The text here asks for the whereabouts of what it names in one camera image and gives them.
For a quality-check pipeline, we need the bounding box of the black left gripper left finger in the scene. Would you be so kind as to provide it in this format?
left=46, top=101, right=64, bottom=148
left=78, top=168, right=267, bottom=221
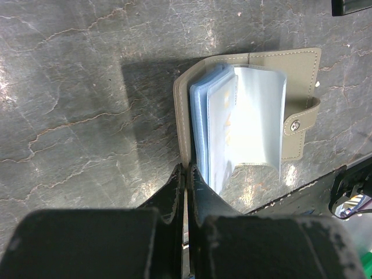
left=1, top=164, right=185, bottom=278

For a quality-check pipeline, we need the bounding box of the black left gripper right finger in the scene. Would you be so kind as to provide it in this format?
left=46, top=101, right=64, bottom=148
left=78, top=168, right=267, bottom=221
left=187, top=165, right=365, bottom=278

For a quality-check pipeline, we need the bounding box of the beige leather card holder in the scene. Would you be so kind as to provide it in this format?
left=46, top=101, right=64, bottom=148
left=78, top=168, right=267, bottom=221
left=173, top=48, right=321, bottom=186

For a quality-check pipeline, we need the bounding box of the black card tray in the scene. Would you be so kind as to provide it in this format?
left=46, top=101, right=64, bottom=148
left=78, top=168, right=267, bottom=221
left=331, top=0, right=372, bottom=17

